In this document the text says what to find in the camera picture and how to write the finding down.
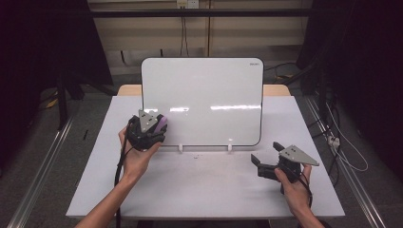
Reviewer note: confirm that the metal floor rail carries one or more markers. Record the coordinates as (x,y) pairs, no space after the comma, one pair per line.
(351,177)
(38,177)

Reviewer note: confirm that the person's right hand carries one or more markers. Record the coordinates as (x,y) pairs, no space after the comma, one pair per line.
(296,193)

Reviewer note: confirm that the person's left hand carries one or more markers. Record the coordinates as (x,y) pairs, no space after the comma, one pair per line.
(138,161)

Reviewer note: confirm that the dark horizontal metal bar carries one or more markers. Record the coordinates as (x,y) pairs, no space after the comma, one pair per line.
(202,13)

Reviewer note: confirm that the black and purple whiteboard eraser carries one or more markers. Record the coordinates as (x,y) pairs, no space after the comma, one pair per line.
(161,122)

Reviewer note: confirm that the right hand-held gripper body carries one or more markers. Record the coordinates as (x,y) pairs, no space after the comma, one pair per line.
(291,161)

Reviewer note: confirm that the white plastic whiteboard stand clip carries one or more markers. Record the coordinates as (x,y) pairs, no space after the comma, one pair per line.
(229,148)
(180,148)

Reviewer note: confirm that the white whiteboard with black rim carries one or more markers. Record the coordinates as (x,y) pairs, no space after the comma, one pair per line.
(206,91)

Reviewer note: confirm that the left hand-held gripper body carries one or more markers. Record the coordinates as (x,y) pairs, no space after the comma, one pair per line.
(144,122)

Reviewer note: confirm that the white wall socket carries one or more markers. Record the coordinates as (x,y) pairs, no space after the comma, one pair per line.
(187,3)

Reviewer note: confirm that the black metal stand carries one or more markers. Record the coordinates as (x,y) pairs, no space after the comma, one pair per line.
(62,104)

